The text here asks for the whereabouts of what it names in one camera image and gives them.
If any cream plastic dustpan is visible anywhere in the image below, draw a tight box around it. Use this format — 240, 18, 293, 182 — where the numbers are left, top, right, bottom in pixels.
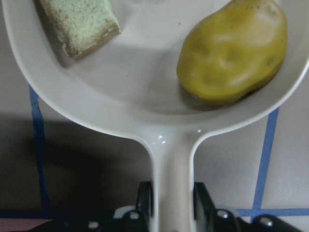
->
2, 0, 309, 232

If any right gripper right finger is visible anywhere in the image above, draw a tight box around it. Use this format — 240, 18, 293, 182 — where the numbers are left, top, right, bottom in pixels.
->
194, 182, 241, 232

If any green-topped bread slice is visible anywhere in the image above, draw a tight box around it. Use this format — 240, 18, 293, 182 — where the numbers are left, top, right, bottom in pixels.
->
40, 0, 121, 59

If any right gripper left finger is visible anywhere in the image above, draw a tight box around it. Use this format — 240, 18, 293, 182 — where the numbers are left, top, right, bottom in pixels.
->
113, 182, 153, 232

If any yellow potato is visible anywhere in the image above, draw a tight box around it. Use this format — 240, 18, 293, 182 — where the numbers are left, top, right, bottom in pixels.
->
177, 0, 288, 105

